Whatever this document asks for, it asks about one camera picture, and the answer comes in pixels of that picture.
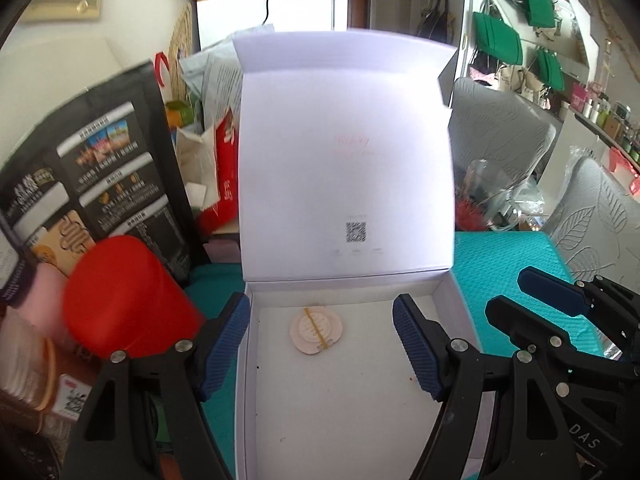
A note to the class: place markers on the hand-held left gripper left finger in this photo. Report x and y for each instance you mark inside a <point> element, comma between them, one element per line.
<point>227,345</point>

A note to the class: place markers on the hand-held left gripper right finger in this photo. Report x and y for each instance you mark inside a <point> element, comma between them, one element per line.
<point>417,350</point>

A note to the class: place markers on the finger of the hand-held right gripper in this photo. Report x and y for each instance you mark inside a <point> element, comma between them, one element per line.
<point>515,320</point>
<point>545,285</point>

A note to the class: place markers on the white cardboard gift box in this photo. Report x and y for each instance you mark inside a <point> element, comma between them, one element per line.
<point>345,160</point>

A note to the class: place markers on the teal table mat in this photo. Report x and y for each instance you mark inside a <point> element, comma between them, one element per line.
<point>500,260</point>

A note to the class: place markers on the pink round pad with band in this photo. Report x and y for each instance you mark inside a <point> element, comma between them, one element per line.
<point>315,332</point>

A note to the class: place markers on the grey leaf-pattern chair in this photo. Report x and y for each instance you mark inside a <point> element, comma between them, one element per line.
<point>500,125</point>
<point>600,210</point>

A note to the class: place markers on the glass mug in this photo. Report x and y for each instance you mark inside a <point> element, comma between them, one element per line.
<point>487,195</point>

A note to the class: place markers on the red plastic cup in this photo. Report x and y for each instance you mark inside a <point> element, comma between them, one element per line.
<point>130,295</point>

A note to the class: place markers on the red plastic bag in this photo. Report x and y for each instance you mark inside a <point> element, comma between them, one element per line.
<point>625,170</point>

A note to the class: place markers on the red and white bag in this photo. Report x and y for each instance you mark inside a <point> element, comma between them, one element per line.
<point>226,175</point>

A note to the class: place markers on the row of bottles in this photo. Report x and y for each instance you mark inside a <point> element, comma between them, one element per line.
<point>610,115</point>

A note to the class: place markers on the pink box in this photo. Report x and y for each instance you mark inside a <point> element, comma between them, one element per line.
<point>45,295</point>

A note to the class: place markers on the black printed bag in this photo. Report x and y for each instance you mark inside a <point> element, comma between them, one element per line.
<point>115,160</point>

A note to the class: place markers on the green felt bag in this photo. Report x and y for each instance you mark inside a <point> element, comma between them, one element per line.
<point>550,67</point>
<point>497,37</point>
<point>536,0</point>

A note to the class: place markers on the bamboo stem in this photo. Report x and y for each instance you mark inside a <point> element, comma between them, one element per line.
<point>617,40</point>

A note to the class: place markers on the pile of printed papers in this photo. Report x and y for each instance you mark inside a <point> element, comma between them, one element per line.
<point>215,75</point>

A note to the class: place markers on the hanging black bags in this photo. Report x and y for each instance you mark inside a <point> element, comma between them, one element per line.
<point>435,17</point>

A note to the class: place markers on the round woven mat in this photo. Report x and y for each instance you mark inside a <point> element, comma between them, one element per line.
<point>181,45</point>

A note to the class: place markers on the brown door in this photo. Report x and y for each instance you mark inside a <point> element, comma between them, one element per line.
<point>357,5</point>

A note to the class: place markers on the white fridge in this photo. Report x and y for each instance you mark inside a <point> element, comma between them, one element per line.
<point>300,10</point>

